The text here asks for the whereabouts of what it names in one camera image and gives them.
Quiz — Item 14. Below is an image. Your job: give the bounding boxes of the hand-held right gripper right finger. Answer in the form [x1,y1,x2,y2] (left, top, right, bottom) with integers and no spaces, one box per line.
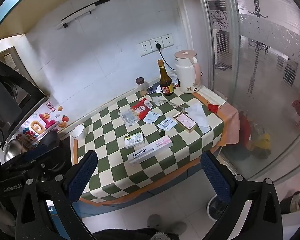
[201,151,283,240]

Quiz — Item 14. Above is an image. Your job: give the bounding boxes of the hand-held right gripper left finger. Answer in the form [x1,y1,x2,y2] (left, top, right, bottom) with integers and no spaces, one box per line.
[15,150,98,240]

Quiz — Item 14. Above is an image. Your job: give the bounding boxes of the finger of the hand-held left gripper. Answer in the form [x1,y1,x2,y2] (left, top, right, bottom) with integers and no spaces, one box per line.
[22,159,67,179]
[1,144,65,164]

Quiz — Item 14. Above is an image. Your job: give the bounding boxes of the black wok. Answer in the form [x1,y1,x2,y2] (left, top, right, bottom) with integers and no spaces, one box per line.
[27,129,65,153]

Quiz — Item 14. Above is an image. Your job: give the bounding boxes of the white round bin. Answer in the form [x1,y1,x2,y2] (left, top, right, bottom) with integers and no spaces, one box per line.
[206,196,229,222]

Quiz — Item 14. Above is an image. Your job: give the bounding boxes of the white cup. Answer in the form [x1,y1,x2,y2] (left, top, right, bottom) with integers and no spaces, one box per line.
[72,124,87,140]

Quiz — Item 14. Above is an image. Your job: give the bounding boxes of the pink orange undercloth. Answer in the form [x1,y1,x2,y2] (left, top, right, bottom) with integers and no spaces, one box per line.
[196,90,240,148]

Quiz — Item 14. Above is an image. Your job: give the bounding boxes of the small green white box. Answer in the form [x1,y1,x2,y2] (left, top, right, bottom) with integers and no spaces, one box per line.
[124,131,145,150]

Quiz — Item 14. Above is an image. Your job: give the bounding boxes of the pink flat box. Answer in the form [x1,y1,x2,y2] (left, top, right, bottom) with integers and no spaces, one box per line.
[172,112,198,133]

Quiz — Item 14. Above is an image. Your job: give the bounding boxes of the white tissue sheet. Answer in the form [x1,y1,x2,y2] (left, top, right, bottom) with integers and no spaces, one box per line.
[184,102,210,133]

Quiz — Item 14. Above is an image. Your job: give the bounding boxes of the green white checkered tablecloth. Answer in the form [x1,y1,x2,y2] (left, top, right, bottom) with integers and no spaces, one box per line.
[74,85,225,202]

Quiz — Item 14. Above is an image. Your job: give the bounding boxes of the black range hood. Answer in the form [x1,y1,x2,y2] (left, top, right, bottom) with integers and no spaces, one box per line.
[0,55,50,143]

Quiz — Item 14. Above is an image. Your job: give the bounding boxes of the long white pink toothpaste box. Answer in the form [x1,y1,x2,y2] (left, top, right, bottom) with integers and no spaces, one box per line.
[127,135,173,166]

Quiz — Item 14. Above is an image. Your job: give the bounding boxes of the white sachet with dark print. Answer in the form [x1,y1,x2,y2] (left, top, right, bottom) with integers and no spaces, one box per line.
[157,117,177,132]

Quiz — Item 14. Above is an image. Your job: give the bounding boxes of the white sachet with blue print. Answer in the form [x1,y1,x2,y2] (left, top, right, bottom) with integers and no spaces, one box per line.
[143,111,161,124]

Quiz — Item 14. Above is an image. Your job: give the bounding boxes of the red sugar bag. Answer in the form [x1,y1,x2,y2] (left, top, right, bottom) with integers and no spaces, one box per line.
[130,98,153,119]

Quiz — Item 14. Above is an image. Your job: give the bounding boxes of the crumpled clear wrapper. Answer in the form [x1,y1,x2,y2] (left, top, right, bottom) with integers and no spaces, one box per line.
[151,96,170,107]

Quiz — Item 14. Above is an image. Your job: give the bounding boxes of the glass jar with brown lid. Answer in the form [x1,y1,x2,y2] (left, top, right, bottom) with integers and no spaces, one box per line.
[136,77,148,97]

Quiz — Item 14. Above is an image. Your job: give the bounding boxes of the crumpled white paper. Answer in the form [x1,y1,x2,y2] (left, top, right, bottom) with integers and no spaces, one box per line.
[169,71,180,85]

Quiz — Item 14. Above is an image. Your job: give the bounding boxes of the dark sauce bottle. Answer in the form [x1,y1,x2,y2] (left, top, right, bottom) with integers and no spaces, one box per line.
[157,59,174,96]

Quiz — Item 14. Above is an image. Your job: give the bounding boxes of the glass sliding door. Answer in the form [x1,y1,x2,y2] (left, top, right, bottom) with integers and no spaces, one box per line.
[199,0,300,180]

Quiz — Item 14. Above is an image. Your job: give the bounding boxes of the black coat rack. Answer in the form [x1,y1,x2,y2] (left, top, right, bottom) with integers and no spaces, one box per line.
[242,0,269,19]

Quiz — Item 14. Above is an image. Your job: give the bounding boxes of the colourful wall stickers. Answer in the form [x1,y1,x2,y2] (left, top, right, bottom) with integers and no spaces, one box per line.
[15,101,69,145]

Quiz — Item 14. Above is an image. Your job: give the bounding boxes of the black plug with cable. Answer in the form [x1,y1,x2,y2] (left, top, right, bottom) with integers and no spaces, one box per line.
[155,43,177,72]

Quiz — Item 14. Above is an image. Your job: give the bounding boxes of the white wall socket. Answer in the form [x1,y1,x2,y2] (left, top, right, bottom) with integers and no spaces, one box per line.
[137,41,153,57]
[149,37,164,52]
[161,33,175,48]

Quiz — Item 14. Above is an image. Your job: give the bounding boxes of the beige wall cabinet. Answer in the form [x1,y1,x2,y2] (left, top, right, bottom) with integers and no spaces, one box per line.
[0,0,74,43]

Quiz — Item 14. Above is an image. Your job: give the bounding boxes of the black white wall rail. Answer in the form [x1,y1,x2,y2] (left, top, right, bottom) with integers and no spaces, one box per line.
[55,0,110,29]

